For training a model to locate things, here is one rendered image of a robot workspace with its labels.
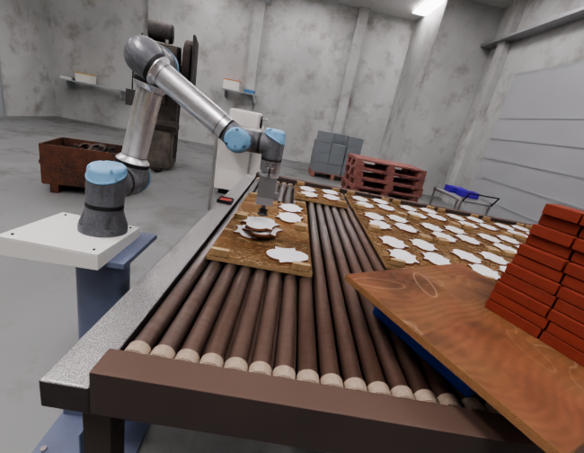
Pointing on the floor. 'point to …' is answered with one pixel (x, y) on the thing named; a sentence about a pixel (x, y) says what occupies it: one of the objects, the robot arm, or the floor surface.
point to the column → (108, 276)
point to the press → (165, 33)
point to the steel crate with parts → (71, 160)
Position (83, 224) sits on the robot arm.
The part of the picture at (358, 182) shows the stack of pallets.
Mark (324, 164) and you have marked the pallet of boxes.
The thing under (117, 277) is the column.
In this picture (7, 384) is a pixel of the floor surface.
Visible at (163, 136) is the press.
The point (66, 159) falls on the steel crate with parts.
